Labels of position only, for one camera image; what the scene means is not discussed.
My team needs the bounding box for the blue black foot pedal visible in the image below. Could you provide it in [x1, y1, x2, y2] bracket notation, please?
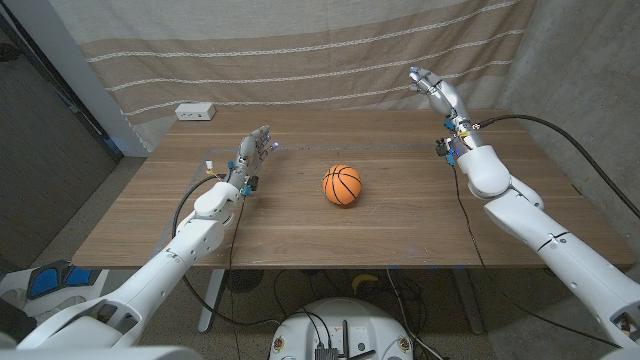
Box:
[27, 259, 104, 300]

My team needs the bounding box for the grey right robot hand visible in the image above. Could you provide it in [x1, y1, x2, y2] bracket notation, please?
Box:
[408, 67, 485, 154]

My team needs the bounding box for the black round fan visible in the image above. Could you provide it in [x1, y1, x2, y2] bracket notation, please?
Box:
[224, 269, 265, 294]

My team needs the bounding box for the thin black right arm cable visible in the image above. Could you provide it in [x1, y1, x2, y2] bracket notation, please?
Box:
[451, 162, 624, 349]

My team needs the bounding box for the white table leg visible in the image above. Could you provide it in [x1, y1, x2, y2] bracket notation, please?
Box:
[452, 269, 485, 335]
[198, 269, 226, 334]

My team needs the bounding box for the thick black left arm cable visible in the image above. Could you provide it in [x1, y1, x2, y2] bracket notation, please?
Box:
[171, 173, 281, 327]

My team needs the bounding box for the yellow curved object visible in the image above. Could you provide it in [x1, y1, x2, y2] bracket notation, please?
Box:
[351, 273, 380, 295]

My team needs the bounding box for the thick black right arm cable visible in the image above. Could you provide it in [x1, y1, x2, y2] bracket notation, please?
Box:
[472, 114, 640, 220]

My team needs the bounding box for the beige striped backdrop cloth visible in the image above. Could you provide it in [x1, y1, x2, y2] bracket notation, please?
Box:
[47, 0, 539, 151]

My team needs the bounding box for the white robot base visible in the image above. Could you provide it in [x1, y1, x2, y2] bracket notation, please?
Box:
[268, 298, 415, 360]

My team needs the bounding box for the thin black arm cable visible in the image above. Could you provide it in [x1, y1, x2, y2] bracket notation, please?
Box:
[228, 197, 247, 360]
[451, 162, 624, 349]

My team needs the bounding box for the white power strip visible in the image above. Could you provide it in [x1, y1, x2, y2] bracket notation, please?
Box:
[174, 101, 217, 122]

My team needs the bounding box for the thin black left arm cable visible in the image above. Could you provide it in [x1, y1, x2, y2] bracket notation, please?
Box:
[228, 197, 247, 360]

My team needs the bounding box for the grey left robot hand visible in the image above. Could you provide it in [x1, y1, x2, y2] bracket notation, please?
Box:
[227, 124, 280, 189]

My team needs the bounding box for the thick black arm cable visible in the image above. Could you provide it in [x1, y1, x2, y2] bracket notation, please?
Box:
[171, 173, 281, 327]
[472, 114, 640, 220]

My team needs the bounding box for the orange mini basketball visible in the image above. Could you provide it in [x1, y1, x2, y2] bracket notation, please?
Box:
[322, 164, 363, 206]

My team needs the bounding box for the white floor cable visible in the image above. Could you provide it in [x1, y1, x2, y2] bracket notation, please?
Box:
[386, 269, 444, 360]

